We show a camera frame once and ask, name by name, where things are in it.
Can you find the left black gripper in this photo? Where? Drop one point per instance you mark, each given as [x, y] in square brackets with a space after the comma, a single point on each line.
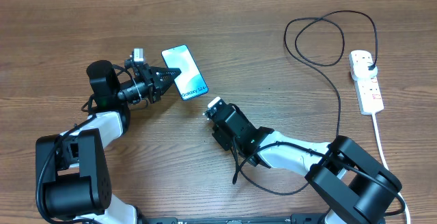
[155, 86]

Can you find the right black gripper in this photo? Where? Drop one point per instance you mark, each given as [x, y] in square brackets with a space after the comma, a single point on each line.
[223, 138]

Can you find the Samsung Galaxy smartphone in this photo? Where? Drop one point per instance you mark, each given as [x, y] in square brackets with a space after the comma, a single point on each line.
[190, 83]

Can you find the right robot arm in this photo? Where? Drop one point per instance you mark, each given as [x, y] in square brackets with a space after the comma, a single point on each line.
[354, 185]

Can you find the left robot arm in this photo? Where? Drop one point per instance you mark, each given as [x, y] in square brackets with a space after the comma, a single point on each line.
[72, 178]

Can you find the white charger plug adapter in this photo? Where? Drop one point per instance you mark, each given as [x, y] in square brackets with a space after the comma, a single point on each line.
[360, 71]

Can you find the white power strip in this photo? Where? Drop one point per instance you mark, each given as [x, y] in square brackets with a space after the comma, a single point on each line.
[367, 90]

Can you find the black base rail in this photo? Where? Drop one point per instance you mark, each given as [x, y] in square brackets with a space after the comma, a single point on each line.
[313, 218]

